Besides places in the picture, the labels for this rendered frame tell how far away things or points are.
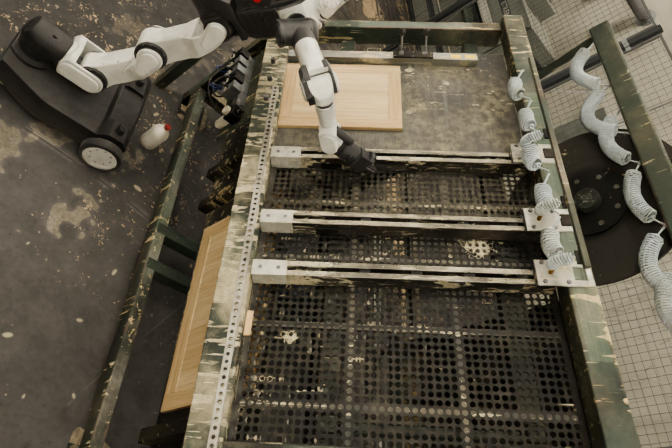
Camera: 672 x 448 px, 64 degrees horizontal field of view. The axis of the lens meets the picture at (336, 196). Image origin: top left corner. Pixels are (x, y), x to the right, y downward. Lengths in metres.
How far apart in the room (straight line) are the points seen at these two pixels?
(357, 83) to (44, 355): 1.80
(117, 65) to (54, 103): 0.33
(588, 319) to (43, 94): 2.39
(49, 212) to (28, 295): 0.39
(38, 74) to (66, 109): 0.19
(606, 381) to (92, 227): 2.20
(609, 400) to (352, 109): 1.54
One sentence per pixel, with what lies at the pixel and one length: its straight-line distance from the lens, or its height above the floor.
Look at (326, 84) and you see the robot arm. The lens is 1.91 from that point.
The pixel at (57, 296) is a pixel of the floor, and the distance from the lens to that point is 2.61.
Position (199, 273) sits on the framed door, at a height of 0.30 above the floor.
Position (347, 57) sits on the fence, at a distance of 2.79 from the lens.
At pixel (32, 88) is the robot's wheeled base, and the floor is 0.17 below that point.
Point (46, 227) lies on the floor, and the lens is 2.68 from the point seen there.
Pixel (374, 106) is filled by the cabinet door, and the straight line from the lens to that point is 2.55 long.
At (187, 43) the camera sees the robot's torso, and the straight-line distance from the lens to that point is 2.47.
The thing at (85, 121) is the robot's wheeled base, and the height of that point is 0.17.
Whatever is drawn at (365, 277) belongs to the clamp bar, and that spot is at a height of 1.24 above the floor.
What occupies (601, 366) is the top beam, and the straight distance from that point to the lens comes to 1.93.
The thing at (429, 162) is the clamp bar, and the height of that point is 1.44.
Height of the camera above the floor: 2.28
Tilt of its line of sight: 32 degrees down
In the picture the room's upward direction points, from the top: 64 degrees clockwise
